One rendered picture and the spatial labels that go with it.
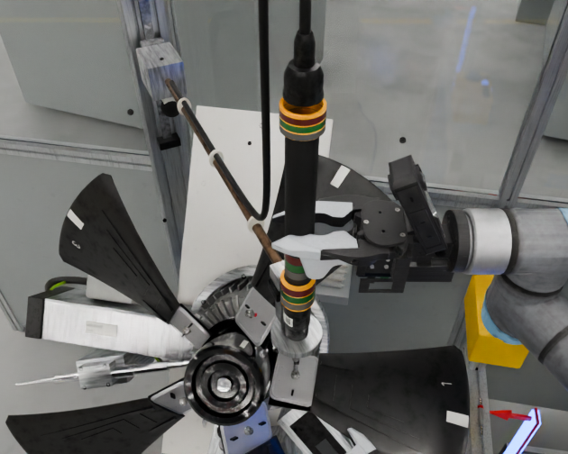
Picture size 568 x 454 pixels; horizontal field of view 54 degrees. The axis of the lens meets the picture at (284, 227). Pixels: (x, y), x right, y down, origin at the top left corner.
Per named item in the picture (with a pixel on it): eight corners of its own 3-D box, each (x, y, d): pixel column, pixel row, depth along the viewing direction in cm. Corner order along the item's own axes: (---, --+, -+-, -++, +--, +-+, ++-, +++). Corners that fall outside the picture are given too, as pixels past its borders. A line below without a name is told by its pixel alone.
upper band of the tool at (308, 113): (271, 123, 53) (271, 97, 51) (312, 113, 54) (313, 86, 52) (291, 148, 50) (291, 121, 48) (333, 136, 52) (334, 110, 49)
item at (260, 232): (165, 86, 107) (164, 79, 106) (172, 84, 108) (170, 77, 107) (279, 279, 72) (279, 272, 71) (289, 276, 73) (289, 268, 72)
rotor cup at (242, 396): (194, 394, 92) (167, 428, 79) (203, 310, 91) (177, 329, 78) (279, 409, 90) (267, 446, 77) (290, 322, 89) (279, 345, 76)
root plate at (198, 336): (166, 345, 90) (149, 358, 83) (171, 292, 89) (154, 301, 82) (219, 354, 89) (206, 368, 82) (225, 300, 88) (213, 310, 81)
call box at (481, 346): (462, 302, 121) (473, 270, 114) (509, 309, 120) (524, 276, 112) (465, 366, 110) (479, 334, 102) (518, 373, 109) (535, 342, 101)
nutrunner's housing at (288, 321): (278, 340, 78) (273, 26, 46) (302, 331, 79) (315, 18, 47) (289, 362, 76) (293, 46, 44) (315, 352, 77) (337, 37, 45)
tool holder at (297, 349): (257, 315, 78) (254, 269, 71) (301, 299, 80) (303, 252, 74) (283, 366, 72) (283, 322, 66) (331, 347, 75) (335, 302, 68)
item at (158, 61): (141, 80, 115) (132, 41, 110) (173, 73, 118) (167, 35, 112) (153, 104, 109) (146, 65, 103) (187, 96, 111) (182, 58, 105)
